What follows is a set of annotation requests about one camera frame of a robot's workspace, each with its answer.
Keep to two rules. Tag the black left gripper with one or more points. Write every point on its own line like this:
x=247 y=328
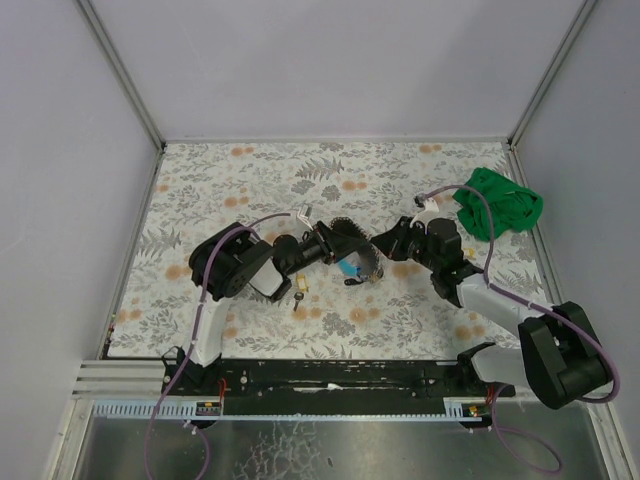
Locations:
x=323 y=240

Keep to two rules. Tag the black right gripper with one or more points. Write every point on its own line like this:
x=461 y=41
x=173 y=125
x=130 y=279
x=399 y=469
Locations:
x=405 y=240

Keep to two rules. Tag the blue key tag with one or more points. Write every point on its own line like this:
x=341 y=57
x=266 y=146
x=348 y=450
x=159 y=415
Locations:
x=350 y=268

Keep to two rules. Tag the grey crescent keyring holder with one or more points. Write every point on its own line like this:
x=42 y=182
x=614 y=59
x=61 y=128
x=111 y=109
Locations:
x=363 y=265

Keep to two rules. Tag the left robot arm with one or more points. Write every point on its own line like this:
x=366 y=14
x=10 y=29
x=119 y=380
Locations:
x=234 y=258

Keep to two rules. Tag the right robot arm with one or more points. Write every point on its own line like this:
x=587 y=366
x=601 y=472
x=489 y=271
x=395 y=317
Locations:
x=559 y=357

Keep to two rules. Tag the black key fob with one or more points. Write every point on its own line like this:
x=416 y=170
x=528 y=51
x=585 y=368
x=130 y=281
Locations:
x=353 y=282

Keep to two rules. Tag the yellow tagged key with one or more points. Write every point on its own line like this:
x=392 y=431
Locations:
x=301 y=289

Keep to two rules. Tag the floral table mat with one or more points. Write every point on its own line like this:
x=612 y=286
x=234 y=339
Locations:
x=202 y=188

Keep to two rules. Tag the green crumpled cloth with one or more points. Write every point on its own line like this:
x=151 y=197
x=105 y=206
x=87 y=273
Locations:
x=513 y=208

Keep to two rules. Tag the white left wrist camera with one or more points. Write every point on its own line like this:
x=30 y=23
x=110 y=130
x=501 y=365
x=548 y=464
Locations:
x=304 y=213

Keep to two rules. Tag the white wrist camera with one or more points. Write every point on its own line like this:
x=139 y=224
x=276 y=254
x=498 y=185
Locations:
x=304 y=213
x=428 y=209

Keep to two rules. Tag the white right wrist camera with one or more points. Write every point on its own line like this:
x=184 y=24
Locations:
x=428 y=209

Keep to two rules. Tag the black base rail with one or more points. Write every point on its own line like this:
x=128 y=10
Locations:
x=330 y=388

